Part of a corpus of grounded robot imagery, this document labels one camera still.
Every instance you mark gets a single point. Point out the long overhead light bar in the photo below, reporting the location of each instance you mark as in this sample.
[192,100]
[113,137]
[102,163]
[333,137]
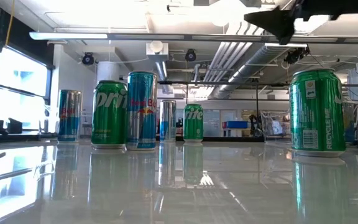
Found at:
[73,35]

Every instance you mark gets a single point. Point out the white blue Spindrift can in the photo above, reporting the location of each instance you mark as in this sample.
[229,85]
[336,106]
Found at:
[351,133]

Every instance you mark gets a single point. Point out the white round pillar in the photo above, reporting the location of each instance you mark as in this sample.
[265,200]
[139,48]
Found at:
[107,71]

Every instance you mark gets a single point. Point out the white ceiling unit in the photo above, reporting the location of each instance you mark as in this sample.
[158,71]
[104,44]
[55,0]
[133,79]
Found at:
[156,49]

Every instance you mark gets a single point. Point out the green Sprite can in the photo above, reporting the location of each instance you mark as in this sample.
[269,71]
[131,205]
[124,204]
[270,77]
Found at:
[109,118]
[317,115]
[193,124]

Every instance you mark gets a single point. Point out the black ceiling spotlight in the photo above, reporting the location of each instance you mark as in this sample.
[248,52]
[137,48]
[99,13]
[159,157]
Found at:
[190,55]
[88,58]
[295,55]

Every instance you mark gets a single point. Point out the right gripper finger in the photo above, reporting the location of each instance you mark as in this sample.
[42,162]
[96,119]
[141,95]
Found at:
[278,21]

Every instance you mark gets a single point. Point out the blue storage crate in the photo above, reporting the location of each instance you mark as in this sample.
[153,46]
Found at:
[236,124]

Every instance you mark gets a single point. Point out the large bright window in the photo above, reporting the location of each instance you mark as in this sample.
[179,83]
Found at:
[20,93]

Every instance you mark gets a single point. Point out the Red Bull can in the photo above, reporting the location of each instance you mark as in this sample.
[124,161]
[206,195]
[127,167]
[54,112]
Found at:
[141,124]
[167,121]
[69,118]

